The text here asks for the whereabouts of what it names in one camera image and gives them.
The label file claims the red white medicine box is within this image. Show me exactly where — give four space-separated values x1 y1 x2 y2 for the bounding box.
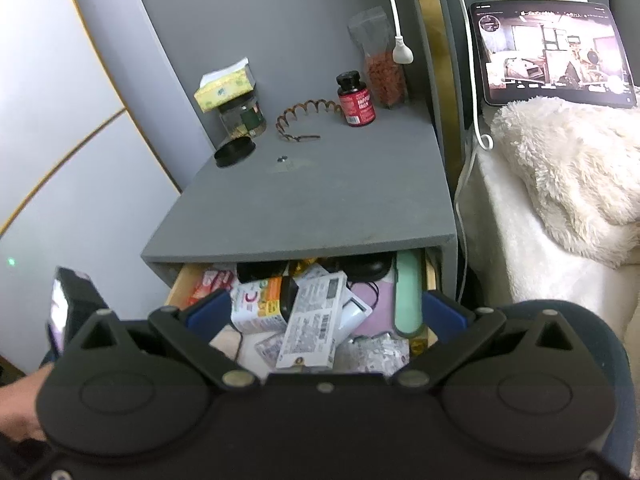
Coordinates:
186 268 238 307

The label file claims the glass jar with green label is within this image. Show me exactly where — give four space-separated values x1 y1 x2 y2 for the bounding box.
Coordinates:
218 91 267 140

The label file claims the black jar lid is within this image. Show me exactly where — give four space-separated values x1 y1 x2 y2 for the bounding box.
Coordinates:
214 136 256 168

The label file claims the silver blister pill pack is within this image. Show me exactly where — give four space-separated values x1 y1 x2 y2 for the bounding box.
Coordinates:
342 333 410 376

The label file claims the yellow tissue box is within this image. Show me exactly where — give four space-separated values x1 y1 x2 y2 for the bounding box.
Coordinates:
194 58 256 113

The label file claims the black oval case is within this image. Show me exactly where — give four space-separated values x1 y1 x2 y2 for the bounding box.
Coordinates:
340 252 394 283

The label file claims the person's left hand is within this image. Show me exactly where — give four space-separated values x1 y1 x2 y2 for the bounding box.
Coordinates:
0 363 53 442

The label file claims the grey fabric nightstand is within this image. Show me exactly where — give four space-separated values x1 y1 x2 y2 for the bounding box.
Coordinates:
141 102 458 296

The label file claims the beige eyeglass case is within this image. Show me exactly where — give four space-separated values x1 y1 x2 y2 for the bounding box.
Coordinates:
209 323 243 362

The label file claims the white barcode medicine box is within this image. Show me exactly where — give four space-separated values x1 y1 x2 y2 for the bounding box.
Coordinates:
276 272 346 370

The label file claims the white charging cable with plug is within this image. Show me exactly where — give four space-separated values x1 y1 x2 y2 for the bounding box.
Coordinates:
382 0 591 261

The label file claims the grey top drawer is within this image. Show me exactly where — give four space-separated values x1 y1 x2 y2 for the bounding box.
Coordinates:
164 248 444 376

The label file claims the bag of red goji berries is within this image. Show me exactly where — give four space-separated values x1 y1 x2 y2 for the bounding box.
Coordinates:
347 6 408 108

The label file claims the white fluffy blanket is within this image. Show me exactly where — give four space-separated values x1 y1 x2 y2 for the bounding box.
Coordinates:
483 98 639 321

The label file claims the mint green long case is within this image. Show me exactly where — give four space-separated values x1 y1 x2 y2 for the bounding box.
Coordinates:
394 249 423 338

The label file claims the brown wavy headband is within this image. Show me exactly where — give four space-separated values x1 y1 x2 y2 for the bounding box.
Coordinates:
274 99 344 143

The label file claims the red label supplement bottle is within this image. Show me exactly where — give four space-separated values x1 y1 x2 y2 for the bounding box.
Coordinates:
336 70 376 127

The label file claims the vitamin C bottle green cap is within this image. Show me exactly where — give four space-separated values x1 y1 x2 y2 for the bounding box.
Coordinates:
231 276 298 335

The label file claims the grey upholstered headboard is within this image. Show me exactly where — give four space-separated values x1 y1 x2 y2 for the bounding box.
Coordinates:
399 0 640 196

